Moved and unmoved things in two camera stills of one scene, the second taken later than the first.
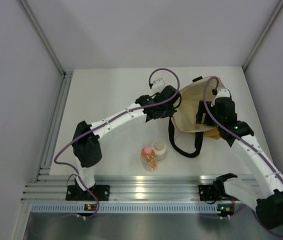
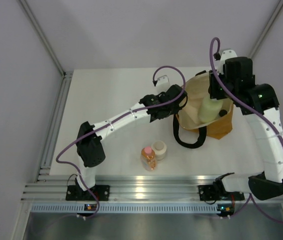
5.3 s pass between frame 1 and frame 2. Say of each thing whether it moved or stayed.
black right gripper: moved
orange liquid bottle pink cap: stayed
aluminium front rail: stayed
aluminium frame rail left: stayed
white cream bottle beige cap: stayed
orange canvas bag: moved
